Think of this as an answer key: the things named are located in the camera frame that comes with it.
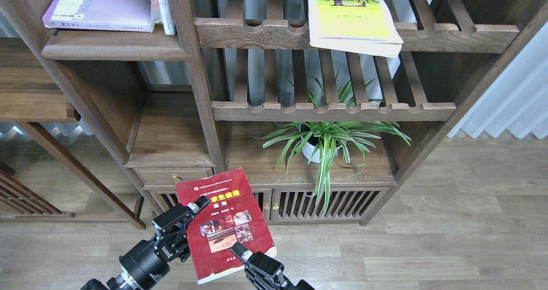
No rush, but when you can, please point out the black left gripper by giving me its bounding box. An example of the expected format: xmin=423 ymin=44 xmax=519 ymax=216
xmin=118 ymin=196 xmax=211 ymax=290

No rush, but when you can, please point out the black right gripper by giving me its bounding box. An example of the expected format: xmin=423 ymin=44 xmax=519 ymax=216
xmin=230 ymin=242 xmax=313 ymax=290

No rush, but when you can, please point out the red book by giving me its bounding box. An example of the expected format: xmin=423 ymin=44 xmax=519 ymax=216
xmin=176 ymin=168 xmax=277 ymax=284

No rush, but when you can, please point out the white lavender book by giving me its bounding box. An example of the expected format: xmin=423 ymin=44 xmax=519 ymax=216
xmin=42 ymin=0 xmax=155 ymax=33

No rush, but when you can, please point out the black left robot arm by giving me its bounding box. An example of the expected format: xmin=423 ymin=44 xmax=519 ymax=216
xmin=82 ymin=196 xmax=211 ymax=290

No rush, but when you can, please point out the white plant pot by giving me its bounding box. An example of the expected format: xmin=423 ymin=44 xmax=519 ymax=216
xmin=302 ymin=136 xmax=324 ymax=163

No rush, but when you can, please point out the green spider plant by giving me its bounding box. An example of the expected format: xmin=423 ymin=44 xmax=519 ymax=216
xmin=256 ymin=69 xmax=412 ymax=215

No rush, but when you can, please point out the dark wooden bookshelf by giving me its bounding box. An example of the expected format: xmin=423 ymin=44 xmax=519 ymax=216
xmin=1 ymin=0 xmax=547 ymax=225

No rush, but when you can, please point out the white upright book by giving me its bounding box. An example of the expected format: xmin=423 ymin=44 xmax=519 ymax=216
xmin=151 ymin=0 xmax=176 ymax=36

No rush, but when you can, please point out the yellow green book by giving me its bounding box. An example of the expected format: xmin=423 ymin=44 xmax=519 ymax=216
xmin=308 ymin=0 xmax=403 ymax=58

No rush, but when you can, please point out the white curtain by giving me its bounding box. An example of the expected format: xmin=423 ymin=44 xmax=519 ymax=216
xmin=448 ymin=24 xmax=548 ymax=138

